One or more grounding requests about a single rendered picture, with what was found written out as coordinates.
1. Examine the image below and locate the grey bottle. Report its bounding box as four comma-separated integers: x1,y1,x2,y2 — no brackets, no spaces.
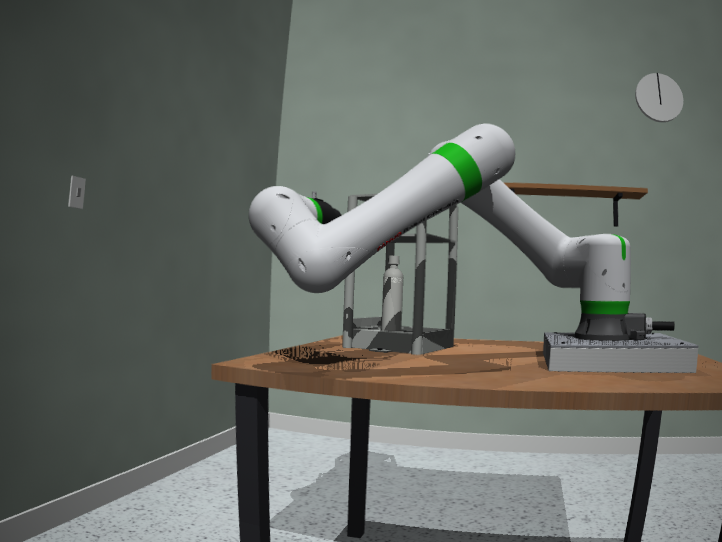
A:
381,256,403,331

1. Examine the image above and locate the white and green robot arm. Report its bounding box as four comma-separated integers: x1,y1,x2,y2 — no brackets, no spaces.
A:
249,124,675,341

